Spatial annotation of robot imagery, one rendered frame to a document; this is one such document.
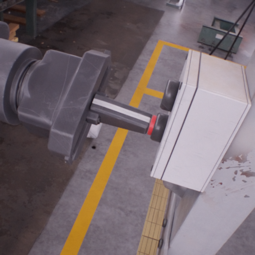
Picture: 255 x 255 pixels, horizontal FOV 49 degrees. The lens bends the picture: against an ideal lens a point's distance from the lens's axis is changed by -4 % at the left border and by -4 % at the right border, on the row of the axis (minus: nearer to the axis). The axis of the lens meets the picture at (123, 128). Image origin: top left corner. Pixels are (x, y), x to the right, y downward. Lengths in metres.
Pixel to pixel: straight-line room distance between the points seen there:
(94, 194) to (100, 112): 1.42
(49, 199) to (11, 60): 1.39
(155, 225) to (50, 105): 0.24
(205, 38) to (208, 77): 3.62
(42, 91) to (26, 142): 1.66
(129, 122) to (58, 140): 0.07
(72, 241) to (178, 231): 1.19
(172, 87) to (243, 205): 0.15
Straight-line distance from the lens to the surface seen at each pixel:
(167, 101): 0.26
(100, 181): 1.76
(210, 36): 3.86
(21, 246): 1.52
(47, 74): 0.30
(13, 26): 3.00
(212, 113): 0.24
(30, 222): 1.58
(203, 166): 0.28
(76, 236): 1.55
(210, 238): 0.38
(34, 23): 3.25
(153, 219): 0.44
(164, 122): 0.29
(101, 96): 0.29
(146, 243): 0.42
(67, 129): 0.27
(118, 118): 0.29
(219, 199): 0.32
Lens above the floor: 1.36
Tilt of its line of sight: 40 degrees down
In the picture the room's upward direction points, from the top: 13 degrees clockwise
